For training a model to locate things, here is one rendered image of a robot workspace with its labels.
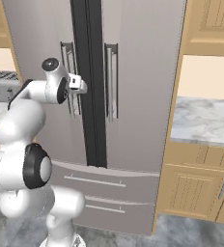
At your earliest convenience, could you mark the silver fridge door handle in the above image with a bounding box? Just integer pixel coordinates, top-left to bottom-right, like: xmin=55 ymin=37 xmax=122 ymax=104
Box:
xmin=103 ymin=41 xmax=120 ymax=123
xmin=60 ymin=41 xmax=83 ymax=120

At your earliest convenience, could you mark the silver toaster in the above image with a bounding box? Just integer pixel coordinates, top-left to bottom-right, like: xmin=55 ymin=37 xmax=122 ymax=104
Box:
xmin=0 ymin=70 xmax=22 ymax=103

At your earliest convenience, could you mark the light wood drawer front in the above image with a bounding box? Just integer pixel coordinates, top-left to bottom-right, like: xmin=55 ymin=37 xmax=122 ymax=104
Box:
xmin=202 ymin=145 xmax=224 ymax=170
xmin=164 ymin=142 xmax=207 ymax=166

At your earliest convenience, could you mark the silver fridge drawer handle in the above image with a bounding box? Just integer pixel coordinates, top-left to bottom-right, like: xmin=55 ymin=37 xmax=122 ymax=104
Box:
xmin=84 ymin=203 xmax=126 ymax=215
xmin=63 ymin=174 xmax=127 ymax=188

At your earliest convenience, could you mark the grey fridge drawer front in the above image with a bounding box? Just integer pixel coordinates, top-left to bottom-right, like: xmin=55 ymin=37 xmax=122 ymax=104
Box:
xmin=50 ymin=159 xmax=161 ymax=206
xmin=72 ymin=195 xmax=157 ymax=236

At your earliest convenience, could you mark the grey fridge door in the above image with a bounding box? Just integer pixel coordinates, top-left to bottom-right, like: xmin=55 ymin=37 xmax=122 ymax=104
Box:
xmin=2 ymin=0 xmax=88 ymax=166
xmin=100 ymin=0 xmax=188 ymax=177

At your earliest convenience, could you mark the silver cupboard door handle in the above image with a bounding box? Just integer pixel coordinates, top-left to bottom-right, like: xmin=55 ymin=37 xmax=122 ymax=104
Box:
xmin=217 ymin=176 xmax=224 ymax=201

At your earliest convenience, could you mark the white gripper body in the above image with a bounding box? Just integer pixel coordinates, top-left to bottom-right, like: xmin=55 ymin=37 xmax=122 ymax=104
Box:
xmin=70 ymin=76 xmax=89 ymax=96

